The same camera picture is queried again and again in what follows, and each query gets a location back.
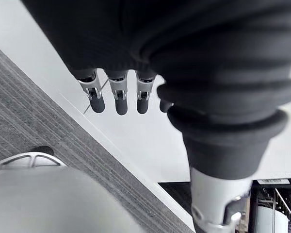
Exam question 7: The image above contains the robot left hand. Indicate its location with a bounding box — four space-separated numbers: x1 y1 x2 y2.
21 0 291 233

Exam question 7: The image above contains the white cup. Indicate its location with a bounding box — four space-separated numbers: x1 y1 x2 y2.
255 205 291 233

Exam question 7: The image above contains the dishwasher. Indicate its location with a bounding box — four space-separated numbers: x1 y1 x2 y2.
235 177 291 233

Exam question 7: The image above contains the robot left silver leg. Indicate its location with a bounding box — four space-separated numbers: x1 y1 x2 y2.
0 166 147 233

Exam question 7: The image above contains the wire dishwasher rack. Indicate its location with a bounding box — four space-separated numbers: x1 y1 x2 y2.
253 185 291 233

